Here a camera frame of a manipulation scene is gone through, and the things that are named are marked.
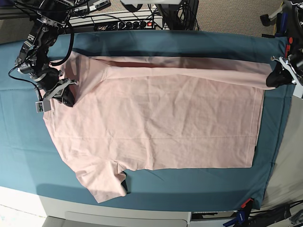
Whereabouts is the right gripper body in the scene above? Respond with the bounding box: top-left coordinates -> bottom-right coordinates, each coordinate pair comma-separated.
35,68 -> 77,106

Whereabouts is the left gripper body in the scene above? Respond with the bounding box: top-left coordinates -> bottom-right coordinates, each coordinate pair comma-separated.
266,55 -> 298,88

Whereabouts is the pink T-shirt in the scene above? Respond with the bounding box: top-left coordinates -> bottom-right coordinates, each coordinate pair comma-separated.
43,52 -> 271,203

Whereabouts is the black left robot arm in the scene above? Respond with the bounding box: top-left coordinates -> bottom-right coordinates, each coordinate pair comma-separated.
260,0 -> 303,87

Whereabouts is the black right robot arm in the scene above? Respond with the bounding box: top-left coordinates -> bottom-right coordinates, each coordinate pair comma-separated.
14,0 -> 81,107

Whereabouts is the red clamp upper right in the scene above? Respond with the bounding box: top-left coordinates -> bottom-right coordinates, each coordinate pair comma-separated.
285,37 -> 294,58

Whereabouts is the teal table cloth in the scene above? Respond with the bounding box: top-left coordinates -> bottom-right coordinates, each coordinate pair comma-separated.
0,30 -> 294,211

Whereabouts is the red black clamp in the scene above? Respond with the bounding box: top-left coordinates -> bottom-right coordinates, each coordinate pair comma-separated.
241,198 -> 254,209

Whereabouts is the blue spring clamp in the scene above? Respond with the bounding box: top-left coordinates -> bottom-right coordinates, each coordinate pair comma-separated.
223,205 -> 252,227

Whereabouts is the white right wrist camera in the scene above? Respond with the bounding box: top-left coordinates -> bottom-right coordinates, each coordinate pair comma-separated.
35,99 -> 51,113

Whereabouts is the white power strip red switch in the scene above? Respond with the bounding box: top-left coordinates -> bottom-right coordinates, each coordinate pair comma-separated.
71,14 -> 164,31

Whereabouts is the black cable bundle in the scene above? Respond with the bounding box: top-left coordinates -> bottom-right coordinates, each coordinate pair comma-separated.
123,0 -> 199,31

